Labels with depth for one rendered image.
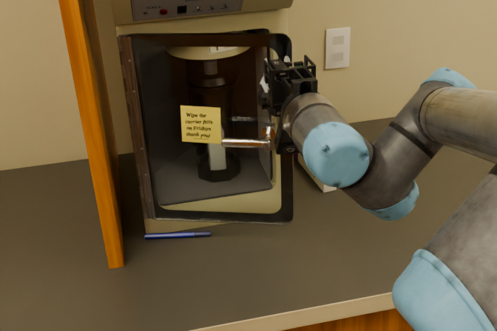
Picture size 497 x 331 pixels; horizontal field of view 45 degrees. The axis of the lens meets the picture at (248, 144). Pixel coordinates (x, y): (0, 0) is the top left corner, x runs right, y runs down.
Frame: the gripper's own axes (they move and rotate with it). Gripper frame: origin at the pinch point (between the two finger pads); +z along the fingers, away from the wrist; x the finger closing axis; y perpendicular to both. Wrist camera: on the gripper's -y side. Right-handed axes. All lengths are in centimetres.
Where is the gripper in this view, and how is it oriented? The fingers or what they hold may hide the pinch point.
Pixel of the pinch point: (271, 80)
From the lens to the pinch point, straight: 106.6
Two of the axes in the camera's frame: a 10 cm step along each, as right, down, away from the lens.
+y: -0.4, -8.8, -4.6
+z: -2.2, -4.5, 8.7
